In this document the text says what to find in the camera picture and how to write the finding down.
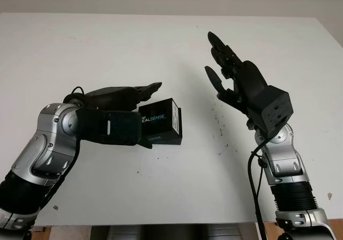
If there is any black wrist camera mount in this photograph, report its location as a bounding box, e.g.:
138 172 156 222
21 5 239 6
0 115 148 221
248 85 294 138
76 109 143 146

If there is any black camera box base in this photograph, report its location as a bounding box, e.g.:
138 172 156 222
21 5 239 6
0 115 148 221
146 107 184 146

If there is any black RealSense box lid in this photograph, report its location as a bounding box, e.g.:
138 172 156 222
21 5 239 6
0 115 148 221
138 97 182 138

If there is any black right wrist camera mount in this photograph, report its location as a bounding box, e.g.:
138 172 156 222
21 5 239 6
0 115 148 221
248 85 294 138

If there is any grey robot torso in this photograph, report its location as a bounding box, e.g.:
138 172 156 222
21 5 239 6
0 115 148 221
91 225 258 240

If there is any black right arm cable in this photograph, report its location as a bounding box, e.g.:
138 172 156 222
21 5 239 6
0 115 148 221
248 137 270 240

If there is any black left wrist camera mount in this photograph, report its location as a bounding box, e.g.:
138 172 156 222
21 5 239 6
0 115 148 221
76 109 143 146

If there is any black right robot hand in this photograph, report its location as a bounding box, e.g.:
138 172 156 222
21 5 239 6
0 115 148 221
204 31 270 117

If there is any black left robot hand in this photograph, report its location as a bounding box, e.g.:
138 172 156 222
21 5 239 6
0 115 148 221
81 81 163 149

